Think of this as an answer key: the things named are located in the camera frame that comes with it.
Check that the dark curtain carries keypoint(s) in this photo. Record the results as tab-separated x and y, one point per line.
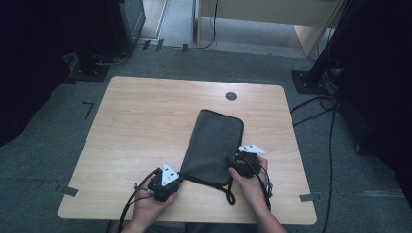
29	64
382	97

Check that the black metal stand with base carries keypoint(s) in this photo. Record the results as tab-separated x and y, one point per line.
312	76

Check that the person's right hand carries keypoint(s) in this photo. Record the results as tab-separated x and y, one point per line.
254	191

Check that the beige wooden cabinet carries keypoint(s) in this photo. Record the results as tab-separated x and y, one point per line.
259	13

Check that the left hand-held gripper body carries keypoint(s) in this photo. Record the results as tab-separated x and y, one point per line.
163	189

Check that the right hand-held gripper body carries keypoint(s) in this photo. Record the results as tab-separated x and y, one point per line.
247	166

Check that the dark grey cloth bag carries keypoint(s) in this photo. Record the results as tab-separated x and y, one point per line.
212	145

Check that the short black floor tape strip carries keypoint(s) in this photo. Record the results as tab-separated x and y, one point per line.
159	45
145	44
184	48

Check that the black angled floor tape mark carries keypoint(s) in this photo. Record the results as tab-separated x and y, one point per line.
88	108

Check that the black round table grommet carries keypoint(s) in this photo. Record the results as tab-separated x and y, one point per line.
231	96

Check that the person's legs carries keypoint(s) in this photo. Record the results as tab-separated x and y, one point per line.
200	228

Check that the black cabinet on base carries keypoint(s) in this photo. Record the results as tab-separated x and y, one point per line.
110	35

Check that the person's left hand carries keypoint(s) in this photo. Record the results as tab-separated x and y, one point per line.
147	208

